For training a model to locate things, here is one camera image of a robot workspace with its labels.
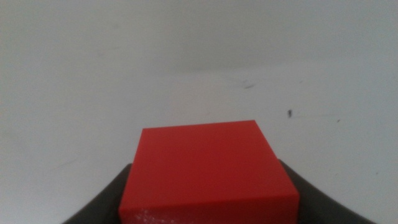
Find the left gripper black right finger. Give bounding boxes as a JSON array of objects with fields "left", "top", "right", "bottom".
[{"left": 279, "top": 159, "right": 379, "bottom": 224}]

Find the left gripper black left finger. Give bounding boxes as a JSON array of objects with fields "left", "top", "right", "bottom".
[{"left": 62, "top": 163, "right": 133, "bottom": 224}]

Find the red cube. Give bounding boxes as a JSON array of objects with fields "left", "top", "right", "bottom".
[{"left": 118, "top": 119, "right": 300, "bottom": 224}]

